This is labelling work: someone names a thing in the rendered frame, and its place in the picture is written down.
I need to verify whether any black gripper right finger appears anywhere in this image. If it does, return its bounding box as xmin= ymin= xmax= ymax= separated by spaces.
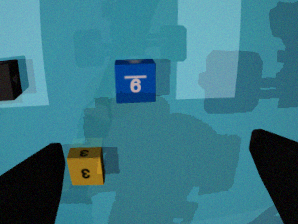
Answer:
xmin=249 ymin=129 xmax=298 ymax=224

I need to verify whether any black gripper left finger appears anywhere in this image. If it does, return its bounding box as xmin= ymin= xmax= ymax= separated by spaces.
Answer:
xmin=0 ymin=143 xmax=65 ymax=224

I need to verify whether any yellow digit block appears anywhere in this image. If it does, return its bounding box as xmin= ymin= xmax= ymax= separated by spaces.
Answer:
xmin=67 ymin=147 xmax=105 ymax=185

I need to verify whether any blue block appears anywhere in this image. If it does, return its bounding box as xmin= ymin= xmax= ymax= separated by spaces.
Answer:
xmin=114 ymin=59 xmax=156 ymax=103

